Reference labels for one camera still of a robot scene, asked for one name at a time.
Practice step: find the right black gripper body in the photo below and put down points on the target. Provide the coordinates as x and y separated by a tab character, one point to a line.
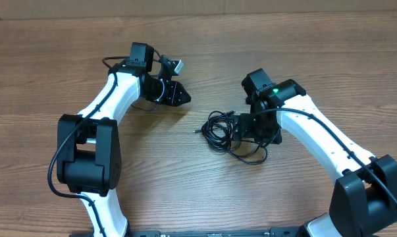
245	125

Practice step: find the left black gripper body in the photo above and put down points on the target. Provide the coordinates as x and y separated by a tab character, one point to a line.
171	93

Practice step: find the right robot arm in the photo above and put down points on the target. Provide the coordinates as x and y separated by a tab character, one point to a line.
364	199

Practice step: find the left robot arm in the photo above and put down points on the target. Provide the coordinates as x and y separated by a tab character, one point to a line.
88	162

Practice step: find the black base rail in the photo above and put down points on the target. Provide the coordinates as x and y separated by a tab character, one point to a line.
214	233

